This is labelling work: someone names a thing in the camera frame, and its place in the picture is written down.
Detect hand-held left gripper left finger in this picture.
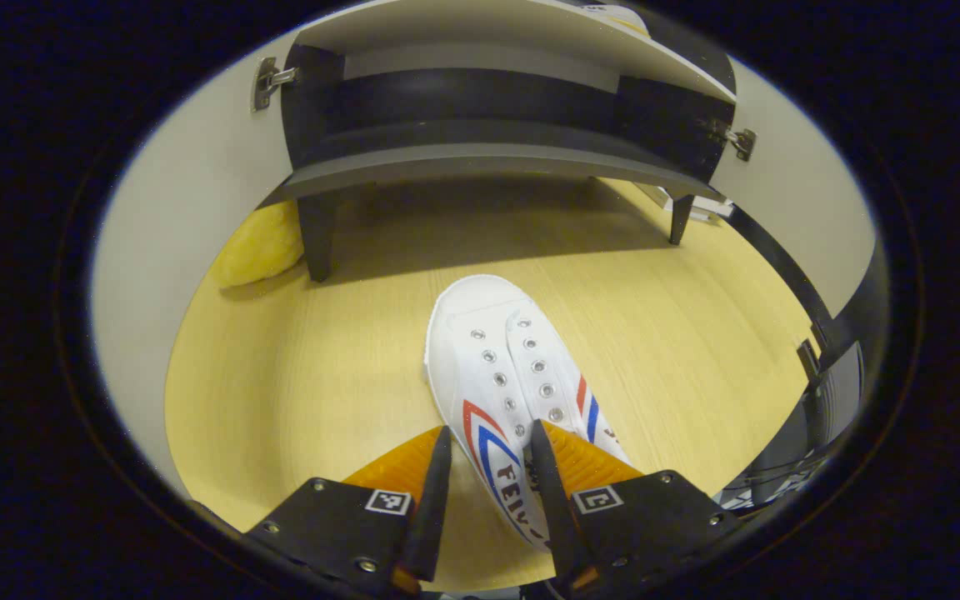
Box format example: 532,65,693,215
240,425,454,597

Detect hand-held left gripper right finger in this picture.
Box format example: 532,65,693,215
526,419,746,594

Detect white canvas shoe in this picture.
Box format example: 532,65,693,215
424,275,635,551
580,4,653,38

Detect yellow plush toy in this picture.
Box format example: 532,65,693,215
212,200,306,288

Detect grey shoe cabinet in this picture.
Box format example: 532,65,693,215
259,0,739,283

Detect black metal stand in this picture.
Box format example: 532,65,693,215
726,204,868,511

